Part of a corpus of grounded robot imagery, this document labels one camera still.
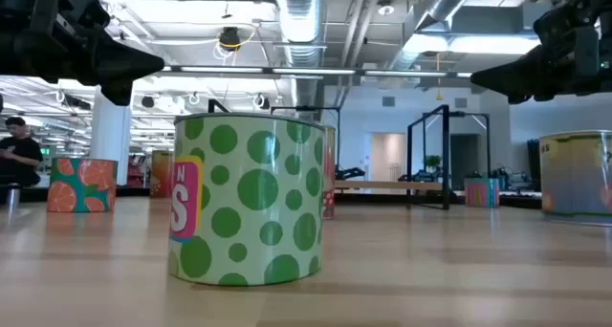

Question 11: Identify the silver metal cylinder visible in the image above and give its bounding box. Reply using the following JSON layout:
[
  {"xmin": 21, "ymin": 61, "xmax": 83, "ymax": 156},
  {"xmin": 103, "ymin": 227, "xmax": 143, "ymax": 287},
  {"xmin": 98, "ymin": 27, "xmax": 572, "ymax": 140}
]
[{"xmin": 5, "ymin": 183, "xmax": 21, "ymax": 211}]

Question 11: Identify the white pillar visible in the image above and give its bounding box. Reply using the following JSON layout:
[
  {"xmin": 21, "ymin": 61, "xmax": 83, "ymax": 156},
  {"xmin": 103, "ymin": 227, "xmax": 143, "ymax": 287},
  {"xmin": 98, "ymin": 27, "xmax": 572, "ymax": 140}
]
[{"xmin": 89, "ymin": 85, "xmax": 133, "ymax": 187}]

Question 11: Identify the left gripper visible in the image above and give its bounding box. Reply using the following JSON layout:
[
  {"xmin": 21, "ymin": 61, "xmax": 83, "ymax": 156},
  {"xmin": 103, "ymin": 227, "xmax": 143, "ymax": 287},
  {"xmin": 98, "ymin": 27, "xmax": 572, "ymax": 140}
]
[{"xmin": 0, "ymin": 0, "xmax": 165, "ymax": 106}]

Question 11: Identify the red label tall can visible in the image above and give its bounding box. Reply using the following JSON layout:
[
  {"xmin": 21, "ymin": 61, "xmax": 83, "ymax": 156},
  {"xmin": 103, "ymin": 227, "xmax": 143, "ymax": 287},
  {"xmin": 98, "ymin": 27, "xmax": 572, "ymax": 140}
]
[{"xmin": 322, "ymin": 124, "xmax": 337, "ymax": 221}]

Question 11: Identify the bright ceiling light panel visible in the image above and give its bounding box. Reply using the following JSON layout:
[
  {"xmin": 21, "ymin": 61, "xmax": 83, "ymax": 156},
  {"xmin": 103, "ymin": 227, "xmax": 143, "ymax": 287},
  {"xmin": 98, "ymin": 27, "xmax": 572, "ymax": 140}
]
[{"xmin": 404, "ymin": 33, "xmax": 541, "ymax": 55}]

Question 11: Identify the orange label tall can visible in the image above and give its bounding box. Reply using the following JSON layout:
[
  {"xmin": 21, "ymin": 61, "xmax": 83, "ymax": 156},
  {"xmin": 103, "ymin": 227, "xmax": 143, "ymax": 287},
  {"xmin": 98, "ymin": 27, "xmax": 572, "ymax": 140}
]
[{"xmin": 149, "ymin": 149, "xmax": 176, "ymax": 199}]

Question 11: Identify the black overhead camera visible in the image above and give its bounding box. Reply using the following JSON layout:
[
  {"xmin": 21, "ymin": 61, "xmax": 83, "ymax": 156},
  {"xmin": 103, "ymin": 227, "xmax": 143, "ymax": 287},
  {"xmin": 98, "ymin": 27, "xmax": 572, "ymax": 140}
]
[{"xmin": 218, "ymin": 26, "xmax": 242, "ymax": 52}]

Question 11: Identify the pink teal striped can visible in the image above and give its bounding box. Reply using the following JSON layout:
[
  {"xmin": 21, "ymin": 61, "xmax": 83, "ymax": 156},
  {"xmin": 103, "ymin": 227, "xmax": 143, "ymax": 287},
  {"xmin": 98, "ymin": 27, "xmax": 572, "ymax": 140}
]
[{"xmin": 464, "ymin": 177, "xmax": 501, "ymax": 208}]

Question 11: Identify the silver round air duct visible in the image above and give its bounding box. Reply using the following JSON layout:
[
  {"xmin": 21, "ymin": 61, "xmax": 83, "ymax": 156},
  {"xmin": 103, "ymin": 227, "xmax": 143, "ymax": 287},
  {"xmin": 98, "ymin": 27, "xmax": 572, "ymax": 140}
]
[
  {"xmin": 389, "ymin": 0, "xmax": 482, "ymax": 70},
  {"xmin": 274, "ymin": 0, "xmax": 327, "ymax": 122}
]

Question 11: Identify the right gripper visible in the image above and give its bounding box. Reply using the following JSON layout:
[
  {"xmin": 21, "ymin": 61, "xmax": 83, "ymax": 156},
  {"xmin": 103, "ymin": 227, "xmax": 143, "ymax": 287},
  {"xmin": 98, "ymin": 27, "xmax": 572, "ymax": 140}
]
[{"xmin": 470, "ymin": 0, "xmax": 612, "ymax": 104}]

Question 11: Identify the overhead light bar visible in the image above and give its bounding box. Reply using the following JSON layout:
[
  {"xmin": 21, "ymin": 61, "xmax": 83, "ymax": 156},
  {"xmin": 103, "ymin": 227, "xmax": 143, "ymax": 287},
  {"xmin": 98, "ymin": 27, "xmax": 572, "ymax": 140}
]
[{"xmin": 160, "ymin": 64, "xmax": 474, "ymax": 80}]

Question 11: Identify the person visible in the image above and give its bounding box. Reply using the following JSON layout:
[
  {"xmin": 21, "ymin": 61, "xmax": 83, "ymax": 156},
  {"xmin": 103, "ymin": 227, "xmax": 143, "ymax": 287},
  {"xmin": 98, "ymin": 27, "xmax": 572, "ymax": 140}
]
[{"xmin": 0, "ymin": 116, "xmax": 44, "ymax": 189}]

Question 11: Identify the green polka dot can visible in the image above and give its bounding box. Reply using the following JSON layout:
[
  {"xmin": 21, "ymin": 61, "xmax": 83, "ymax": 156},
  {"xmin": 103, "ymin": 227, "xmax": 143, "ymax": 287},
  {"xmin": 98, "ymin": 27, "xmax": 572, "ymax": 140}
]
[{"xmin": 167, "ymin": 112, "xmax": 327, "ymax": 288}]

